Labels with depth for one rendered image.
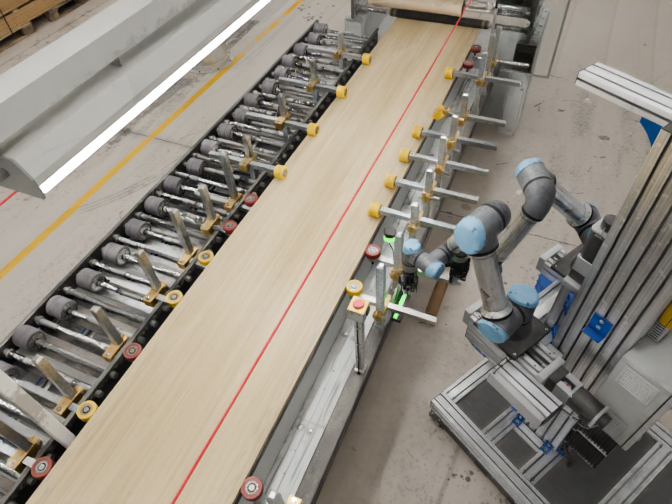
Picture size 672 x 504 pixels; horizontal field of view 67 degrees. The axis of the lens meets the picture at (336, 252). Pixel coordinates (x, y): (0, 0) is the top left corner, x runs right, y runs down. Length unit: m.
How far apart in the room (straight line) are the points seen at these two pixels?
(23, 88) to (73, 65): 0.10
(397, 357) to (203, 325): 1.35
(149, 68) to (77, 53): 0.16
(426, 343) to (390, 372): 0.32
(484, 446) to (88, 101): 2.42
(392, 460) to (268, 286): 1.21
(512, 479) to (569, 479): 0.28
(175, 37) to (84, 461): 1.68
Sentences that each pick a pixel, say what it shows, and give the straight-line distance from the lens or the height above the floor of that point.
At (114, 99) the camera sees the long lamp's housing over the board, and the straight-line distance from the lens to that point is 1.07.
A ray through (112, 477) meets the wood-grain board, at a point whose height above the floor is 0.90.
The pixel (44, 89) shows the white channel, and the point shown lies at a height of 2.44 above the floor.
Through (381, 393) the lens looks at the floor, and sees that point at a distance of 3.18.
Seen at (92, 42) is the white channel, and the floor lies 2.46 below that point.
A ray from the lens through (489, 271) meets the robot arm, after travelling 1.85.
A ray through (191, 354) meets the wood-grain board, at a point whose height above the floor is 0.90.
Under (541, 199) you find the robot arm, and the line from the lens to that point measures 2.09.
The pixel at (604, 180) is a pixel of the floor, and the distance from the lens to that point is 4.77.
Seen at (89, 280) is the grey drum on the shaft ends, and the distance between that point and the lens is 2.94.
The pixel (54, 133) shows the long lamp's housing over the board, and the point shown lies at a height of 2.37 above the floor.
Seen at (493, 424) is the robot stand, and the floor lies 0.23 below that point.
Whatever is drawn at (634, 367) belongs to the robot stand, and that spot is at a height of 1.22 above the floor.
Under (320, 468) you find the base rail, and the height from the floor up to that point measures 0.70.
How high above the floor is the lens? 2.86
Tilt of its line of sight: 49 degrees down
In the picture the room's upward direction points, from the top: 4 degrees counter-clockwise
